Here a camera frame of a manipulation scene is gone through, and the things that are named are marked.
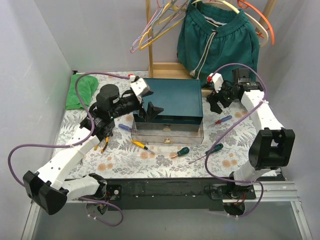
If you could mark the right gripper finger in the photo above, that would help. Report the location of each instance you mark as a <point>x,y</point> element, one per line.
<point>214,107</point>
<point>226,101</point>

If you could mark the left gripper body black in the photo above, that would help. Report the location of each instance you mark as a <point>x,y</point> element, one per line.
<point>139,106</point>

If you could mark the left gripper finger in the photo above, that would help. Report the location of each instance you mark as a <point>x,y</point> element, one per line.
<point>153,111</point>
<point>144,113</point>

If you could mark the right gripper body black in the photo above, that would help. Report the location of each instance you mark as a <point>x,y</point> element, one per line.
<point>219,95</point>

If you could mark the blue red screwdriver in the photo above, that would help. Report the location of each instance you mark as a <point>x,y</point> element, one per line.
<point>126,128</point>
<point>222,120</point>

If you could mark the clear acrylic drawer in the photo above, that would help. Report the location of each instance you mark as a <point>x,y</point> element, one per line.
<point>167,133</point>

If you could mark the yellow black screwdriver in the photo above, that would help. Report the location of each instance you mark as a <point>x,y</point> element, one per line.
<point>142,146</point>

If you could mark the long green screwdriver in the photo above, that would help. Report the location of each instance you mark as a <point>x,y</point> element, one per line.
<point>217,148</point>

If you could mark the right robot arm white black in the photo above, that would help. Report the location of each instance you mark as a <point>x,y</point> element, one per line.
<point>273,144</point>

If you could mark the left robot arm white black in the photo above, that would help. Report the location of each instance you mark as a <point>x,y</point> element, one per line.
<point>48,186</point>

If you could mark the wooden rack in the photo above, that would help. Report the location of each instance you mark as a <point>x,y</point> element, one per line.
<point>175,70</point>

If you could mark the teal drawer box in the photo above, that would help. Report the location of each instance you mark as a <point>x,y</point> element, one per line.
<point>181,100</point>

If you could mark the yellow hanger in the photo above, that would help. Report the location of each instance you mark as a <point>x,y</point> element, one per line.
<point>146,41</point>

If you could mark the stubby green screwdriver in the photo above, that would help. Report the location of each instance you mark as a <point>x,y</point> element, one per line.
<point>181,152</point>

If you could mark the green shorts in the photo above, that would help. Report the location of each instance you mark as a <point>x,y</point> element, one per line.
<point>200,65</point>

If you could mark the green folded cloth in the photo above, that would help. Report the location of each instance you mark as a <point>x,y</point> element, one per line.
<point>86,87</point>

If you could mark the cream hanger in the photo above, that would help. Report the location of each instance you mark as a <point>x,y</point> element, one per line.
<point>207,26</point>

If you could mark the orange hanger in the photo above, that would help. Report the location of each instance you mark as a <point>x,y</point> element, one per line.
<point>264,15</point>

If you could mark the grey hanger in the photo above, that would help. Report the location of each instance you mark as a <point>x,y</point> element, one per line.
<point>172,15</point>

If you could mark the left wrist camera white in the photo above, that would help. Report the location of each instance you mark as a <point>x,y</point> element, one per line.
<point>139,86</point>

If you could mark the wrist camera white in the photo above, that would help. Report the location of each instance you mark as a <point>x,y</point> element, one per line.
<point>139,86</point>
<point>216,81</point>

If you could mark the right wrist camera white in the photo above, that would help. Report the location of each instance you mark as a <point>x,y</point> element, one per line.
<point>216,81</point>

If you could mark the yellow handled pliers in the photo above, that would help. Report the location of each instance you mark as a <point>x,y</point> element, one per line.
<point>106,141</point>

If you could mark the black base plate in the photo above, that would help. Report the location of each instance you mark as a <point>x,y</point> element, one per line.
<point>174,193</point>

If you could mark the aluminium rail frame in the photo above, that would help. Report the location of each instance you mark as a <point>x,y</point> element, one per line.
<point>177,209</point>

